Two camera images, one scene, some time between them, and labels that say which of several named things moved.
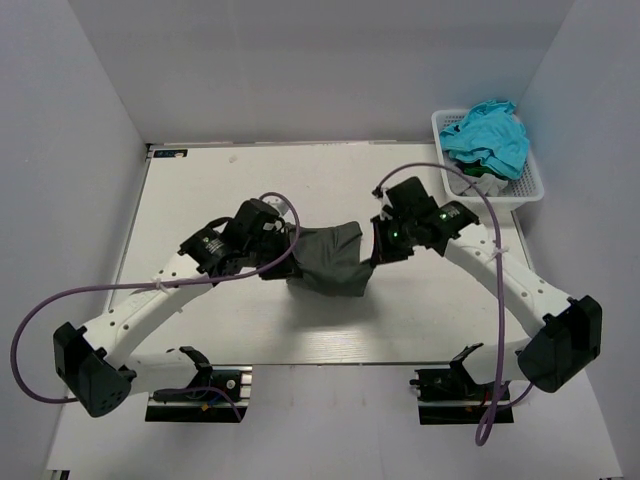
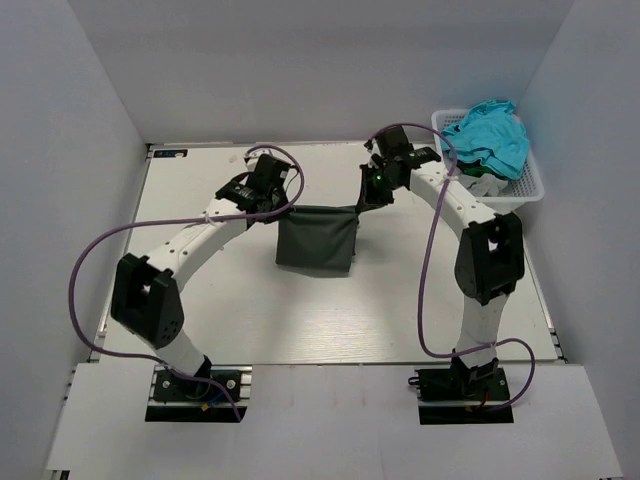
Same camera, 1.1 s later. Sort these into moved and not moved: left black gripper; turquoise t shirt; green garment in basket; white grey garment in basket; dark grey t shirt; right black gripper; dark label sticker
Moved: left black gripper; dark grey t shirt; right black gripper
Not moved: white grey garment in basket; turquoise t shirt; green garment in basket; dark label sticker
